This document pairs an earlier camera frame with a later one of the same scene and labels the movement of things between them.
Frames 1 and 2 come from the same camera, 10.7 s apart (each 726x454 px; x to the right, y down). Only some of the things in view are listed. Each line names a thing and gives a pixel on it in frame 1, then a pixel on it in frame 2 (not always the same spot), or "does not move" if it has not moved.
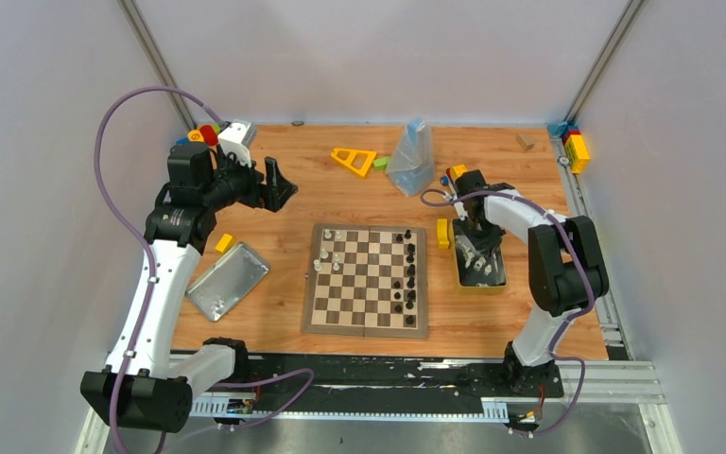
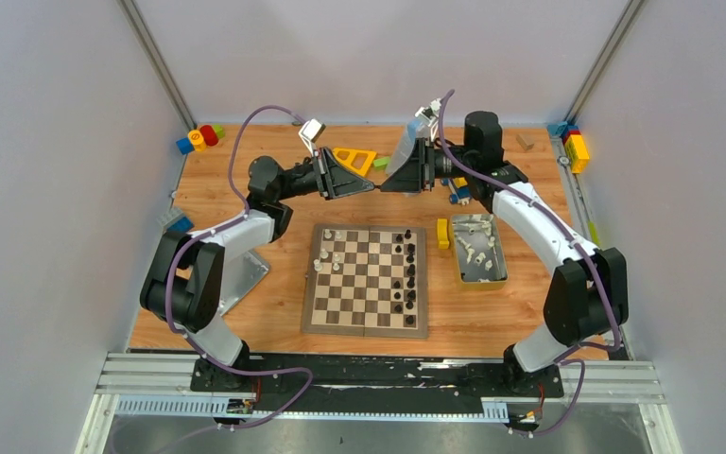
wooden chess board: x=366 y=281 does not move
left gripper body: x=263 y=190 → x=322 y=175
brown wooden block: x=526 y=141 does not move
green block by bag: x=381 y=164 does not move
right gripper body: x=489 y=233 → x=440 y=167
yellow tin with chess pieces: x=480 y=270 does not move
